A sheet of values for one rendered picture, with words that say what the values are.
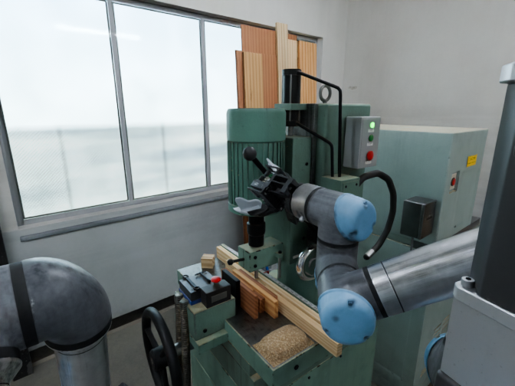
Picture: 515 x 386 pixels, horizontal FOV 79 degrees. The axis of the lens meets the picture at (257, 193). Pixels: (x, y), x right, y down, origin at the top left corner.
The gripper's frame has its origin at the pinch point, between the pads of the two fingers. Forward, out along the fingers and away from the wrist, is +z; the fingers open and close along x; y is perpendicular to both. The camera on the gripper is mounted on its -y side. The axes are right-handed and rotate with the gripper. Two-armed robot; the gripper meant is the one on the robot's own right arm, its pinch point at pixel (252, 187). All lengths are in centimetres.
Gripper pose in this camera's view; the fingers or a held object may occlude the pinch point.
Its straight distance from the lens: 81.3
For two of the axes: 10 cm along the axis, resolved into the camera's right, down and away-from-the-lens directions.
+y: -5.6, -5.9, -5.8
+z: -5.8, -2.1, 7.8
